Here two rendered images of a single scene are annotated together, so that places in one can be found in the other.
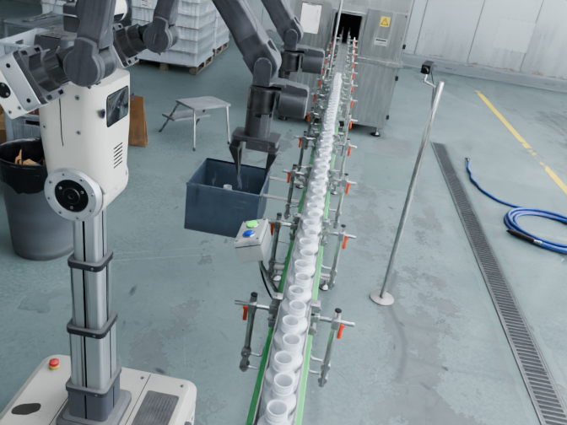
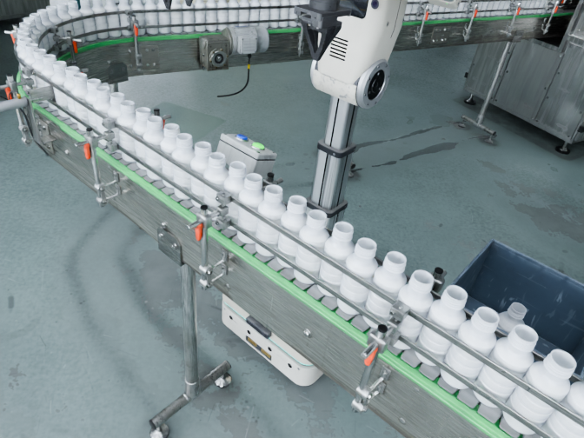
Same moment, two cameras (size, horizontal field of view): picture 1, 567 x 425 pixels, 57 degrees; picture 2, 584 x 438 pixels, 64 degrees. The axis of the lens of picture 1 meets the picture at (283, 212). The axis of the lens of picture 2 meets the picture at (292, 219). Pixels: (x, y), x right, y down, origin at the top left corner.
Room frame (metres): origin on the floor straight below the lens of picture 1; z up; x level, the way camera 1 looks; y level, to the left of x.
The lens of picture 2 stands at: (2.08, -0.76, 1.70)
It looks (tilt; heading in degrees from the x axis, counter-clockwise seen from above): 37 degrees down; 123
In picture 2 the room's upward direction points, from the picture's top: 7 degrees clockwise
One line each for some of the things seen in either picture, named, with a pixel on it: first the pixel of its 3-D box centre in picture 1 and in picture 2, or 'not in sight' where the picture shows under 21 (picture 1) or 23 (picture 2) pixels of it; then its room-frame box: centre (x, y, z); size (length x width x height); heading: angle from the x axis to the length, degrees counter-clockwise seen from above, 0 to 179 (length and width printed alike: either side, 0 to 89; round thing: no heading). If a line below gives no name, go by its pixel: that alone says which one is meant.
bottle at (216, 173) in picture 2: (309, 237); (216, 186); (1.42, -0.09, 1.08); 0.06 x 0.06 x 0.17
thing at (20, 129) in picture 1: (52, 118); not in sight; (3.55, 1.73, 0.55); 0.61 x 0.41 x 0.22; 4
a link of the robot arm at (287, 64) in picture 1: (291, 61); not in sight; (1.56, 0.04, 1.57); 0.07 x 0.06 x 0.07; 87
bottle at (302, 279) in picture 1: (297, 303); (130, 131); (1.07, -0.07, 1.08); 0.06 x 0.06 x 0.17
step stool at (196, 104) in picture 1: (195, 118); not in sight; (5.13, 1.03, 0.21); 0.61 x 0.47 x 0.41; 50
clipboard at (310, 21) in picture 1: (310, 18); not in sight; (6.19, 0.04, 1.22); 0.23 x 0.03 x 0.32; 87
